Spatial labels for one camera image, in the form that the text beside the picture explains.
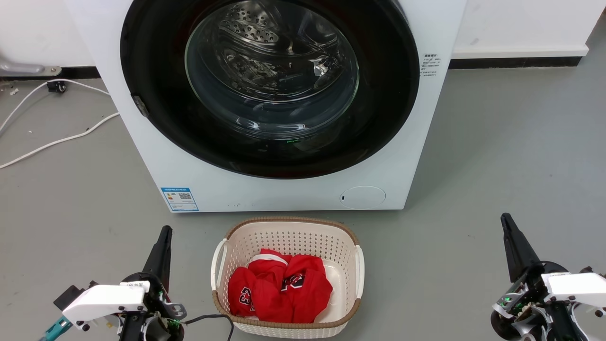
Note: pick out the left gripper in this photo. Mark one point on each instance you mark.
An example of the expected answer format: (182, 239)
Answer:
(150, 316)

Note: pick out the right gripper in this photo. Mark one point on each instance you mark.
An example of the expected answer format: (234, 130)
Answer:
(530, 308)

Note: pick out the white front-load washing machine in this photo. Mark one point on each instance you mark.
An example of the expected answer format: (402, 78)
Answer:
(284, 195)

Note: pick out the black round washer door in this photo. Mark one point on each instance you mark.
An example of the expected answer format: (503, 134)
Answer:
(389, 99)

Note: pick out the blue energy label sticker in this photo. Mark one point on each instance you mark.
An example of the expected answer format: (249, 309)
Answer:
(180, 199)

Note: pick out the cream plastic laundry basket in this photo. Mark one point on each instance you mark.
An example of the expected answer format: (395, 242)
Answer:
(289, 234)

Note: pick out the red sports jersey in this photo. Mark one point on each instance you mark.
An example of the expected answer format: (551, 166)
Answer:
(303, 293)

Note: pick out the round white filter cover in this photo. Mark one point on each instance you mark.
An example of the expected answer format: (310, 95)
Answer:
(362, 197)

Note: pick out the small printed warning label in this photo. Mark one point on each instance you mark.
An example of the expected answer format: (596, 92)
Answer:
(430, 65)

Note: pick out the perforated steel washer drum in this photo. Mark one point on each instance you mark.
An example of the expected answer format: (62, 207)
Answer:
(251, 33)

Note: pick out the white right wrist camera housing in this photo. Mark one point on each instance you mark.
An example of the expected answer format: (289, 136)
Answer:
(577, 287)

